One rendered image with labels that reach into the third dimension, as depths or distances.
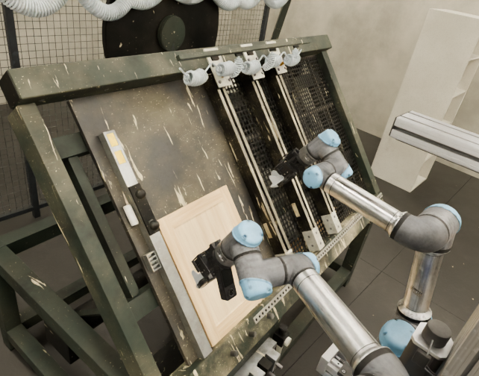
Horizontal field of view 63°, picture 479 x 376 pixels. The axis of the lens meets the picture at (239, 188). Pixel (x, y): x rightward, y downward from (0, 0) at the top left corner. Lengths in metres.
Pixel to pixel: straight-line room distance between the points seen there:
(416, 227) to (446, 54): 3.86
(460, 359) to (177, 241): 1.06
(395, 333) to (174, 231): 0.89
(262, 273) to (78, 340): 1.09
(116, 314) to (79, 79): 0.81
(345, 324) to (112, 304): 0.81
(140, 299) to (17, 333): 1.31
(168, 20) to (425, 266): 1.64
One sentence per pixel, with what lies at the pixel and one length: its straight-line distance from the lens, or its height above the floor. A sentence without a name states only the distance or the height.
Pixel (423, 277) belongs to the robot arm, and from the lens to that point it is 1.49.
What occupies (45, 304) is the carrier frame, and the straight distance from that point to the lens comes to 2.05.
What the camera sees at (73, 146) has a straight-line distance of 1.56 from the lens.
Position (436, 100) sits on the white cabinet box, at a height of 1.17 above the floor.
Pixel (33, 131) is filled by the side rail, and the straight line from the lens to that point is 1.43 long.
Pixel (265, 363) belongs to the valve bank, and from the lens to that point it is 1.89.
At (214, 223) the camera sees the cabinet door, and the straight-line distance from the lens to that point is 1.77.
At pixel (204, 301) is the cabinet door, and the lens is 1.70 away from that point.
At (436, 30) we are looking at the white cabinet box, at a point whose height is 1.85.
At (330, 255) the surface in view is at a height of 0.85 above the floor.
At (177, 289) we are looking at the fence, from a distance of 1.59.
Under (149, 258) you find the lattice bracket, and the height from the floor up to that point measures 1.25.
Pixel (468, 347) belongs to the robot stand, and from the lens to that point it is 0.98.
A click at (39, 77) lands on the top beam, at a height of 1.83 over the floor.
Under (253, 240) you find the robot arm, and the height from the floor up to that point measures 1.67.
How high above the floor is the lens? 2.28
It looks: 31 degrees down
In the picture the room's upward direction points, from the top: 10 degrees clockwise
